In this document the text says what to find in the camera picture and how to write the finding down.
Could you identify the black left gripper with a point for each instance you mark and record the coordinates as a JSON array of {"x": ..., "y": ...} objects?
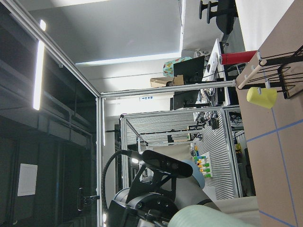
[{"x": 149, "y": 210}]

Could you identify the light green cup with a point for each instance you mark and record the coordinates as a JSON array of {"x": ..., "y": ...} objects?
[{"x": 203, "y": 216}]

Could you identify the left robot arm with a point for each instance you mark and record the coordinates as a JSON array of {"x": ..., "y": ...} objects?
[{"x": 182, "y": 191}]

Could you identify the yellow cup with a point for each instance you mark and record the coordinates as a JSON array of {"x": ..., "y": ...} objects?
[{"x": 264, "y": 97}]

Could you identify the red bottle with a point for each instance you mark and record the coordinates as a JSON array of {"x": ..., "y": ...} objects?
[{"x": 236, "y": 57}]

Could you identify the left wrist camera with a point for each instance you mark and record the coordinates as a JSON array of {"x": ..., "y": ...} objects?
[{"x": 165, "y": 164}]

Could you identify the aluminium frame post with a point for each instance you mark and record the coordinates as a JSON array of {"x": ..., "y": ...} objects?
[{"x": 133, "y": 92}]

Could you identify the black wire cup rack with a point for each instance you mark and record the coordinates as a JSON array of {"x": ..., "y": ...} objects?
[{"x": 282, "y": 71}]

